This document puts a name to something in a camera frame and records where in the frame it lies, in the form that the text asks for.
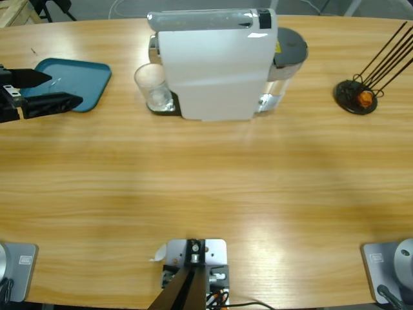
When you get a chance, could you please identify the orange and white wire bundle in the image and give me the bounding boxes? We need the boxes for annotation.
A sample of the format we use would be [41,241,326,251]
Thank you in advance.
[206,289,230,307]

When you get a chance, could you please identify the black base cable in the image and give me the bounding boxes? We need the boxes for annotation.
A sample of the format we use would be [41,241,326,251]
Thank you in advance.
[0,278,14,303]
[376,284,406,310]

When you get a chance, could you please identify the white capsule coffee machine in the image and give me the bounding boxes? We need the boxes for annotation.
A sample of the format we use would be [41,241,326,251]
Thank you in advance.
[146,8,279,123]

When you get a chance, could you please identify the black cable at mount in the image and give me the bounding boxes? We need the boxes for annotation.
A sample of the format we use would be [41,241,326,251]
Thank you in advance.
[225,302,275,310]

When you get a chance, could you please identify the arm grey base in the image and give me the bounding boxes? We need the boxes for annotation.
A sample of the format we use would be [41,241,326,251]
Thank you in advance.
[0,242,39,303]
[360,238,413,304]

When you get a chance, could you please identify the black wire capsule holder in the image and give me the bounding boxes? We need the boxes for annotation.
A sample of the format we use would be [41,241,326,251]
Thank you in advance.
[333,21,413,116]

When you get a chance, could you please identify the grey metal leg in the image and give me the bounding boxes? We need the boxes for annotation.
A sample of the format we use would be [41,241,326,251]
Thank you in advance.
[343,0,362,16]

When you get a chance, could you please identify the clear water tank grey lid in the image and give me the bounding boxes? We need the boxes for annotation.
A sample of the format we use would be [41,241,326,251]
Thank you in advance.
[254,27,309,116]

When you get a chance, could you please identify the orange coffee capsule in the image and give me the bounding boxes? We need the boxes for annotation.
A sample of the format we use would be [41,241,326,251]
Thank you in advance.
[358,90,374,107]

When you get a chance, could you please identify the clear drinking glass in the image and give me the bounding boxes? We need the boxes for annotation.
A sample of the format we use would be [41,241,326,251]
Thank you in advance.
[134,63,177,114]

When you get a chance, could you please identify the dark camera mount post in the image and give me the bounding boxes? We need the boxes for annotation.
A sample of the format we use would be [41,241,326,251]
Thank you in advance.
[148,238,207,310]

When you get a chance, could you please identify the silver coffee machine lever lid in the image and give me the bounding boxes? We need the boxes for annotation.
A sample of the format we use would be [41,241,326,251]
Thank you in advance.
[146,8,256,32]

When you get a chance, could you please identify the white cable on floor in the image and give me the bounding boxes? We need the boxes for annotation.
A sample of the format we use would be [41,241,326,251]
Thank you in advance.
[108,0,130,19]

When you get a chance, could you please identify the black chair legs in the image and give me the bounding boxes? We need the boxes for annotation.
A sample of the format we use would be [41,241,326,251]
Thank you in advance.
[30,0,78,23]

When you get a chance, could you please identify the white paper tag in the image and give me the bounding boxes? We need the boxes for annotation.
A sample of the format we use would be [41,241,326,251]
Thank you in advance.
[148,243,168,263]

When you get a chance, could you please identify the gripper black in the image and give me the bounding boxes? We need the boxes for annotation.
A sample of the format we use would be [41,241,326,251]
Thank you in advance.
[0,67,83,124]

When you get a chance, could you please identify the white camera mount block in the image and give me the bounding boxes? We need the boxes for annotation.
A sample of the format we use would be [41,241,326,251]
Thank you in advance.
[161,238,230,310]

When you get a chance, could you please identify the teal plastic tray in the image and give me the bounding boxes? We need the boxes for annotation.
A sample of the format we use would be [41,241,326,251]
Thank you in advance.
[34,57,113,114]

